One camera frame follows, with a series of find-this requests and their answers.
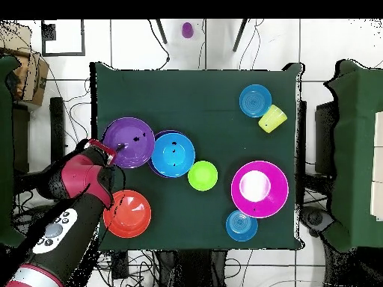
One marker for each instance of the purple bowl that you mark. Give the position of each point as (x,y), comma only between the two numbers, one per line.
(131,131)
(151,170)

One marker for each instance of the small green bowl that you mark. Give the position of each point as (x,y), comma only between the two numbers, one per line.
(202,175)

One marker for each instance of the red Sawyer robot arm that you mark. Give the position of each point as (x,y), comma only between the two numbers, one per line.
(74,179)

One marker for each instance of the orange bowl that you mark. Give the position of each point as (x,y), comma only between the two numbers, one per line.
(131,218)

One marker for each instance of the green cloth covered table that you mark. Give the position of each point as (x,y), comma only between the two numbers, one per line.
(6,149)
(356,155)

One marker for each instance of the cardboard box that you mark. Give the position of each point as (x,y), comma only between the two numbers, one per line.
(33,77)

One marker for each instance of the dark green table cloth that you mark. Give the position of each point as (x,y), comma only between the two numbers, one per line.
(209,89)

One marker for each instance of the black tripod leg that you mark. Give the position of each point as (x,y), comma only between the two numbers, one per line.
(240,35)
(161,31)

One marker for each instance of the purple cup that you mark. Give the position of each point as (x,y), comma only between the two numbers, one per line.
(187,30)

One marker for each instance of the translucent blue small bowl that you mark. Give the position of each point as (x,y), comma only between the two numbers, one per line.
(239,227)
(255,100)

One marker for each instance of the translucent yellow cup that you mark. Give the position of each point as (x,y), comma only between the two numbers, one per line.
(272,119)

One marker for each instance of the large pink bowl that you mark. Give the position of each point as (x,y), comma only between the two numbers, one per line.
(269,203)

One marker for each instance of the black metal frame stand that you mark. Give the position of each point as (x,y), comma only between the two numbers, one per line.
(57,119)

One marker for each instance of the black square floor frame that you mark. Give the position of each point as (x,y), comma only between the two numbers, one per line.
(62,54)

